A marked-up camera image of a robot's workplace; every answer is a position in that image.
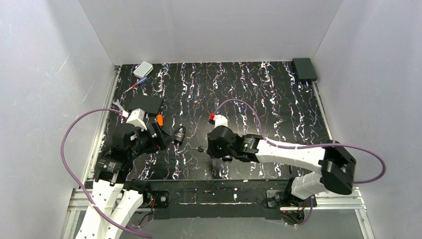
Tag black keys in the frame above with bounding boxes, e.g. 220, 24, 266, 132
191, 146, 207, 153

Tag orange black padlock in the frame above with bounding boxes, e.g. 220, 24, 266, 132
221, 155, 232, 162

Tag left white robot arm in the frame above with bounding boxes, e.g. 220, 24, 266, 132
76, 122, 174, 239

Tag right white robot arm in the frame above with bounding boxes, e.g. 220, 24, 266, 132
207, 125, 356, 208

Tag black flat box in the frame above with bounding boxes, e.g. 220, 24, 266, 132
127, 95, 164, 116

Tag silver wrench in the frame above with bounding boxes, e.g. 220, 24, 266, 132
112, 99, 127, 114

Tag black front base bar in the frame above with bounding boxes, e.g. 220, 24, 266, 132
84, 179, 350, 221

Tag red blue screwdriver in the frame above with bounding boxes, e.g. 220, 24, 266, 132
124, 76, 148, 93

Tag white rounded box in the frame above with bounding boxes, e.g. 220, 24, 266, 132
133, 61, 153, 78

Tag black box in corner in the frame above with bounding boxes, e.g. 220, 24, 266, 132
292, 58, 317, 82

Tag orange handled screwdriver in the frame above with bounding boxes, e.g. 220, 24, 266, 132
156, 114, 164, 127

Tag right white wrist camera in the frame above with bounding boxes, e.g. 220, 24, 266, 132
209, 113, 228, 127

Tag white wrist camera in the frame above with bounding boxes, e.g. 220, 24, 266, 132
126, 109, 147, 131
209, 113, 228, 127

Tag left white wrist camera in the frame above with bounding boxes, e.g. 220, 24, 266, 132
126, 109, 147, 131

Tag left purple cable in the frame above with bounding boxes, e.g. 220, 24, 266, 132
60, 109, 154, 239

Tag left aluminium rail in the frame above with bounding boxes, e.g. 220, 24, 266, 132
61, 66, 121, 239

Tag aluminium rail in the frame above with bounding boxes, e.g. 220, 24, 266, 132
61, 66, 121, 239
311, 81, 375, 239

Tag right aluminium rail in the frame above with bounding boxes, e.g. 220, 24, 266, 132
311, 81, 375, 239

